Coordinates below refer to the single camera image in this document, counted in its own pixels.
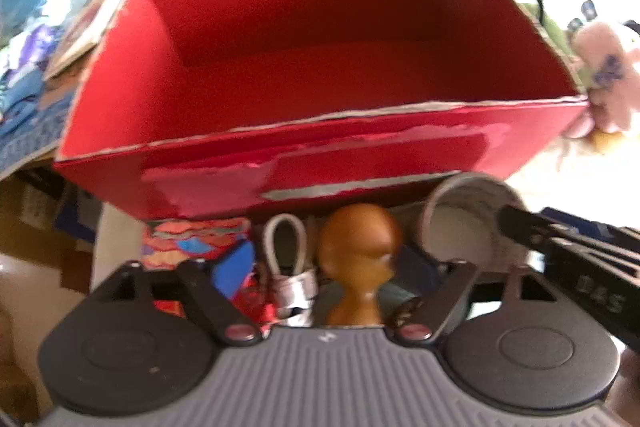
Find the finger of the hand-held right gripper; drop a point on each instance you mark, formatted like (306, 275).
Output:
(527, 229)
(585, 222)

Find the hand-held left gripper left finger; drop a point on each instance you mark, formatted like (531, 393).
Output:
(234, 268)

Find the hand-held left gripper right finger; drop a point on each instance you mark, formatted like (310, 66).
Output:
(450, 292)

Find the white belt with red ribbon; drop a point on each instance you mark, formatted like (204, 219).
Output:
(292, 292)

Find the printed tape roll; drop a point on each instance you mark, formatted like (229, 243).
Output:
(465, 212)

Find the brown gourd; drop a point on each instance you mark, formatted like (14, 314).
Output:
(357, 247)

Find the red cardboard box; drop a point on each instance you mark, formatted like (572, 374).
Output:
(320, 82)

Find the pink plush toy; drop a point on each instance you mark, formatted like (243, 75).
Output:
(607, 62)

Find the cardboard boxes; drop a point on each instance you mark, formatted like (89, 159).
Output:
(45, 217)

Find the blue checkered cloth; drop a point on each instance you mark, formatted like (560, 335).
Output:
(25, 142)

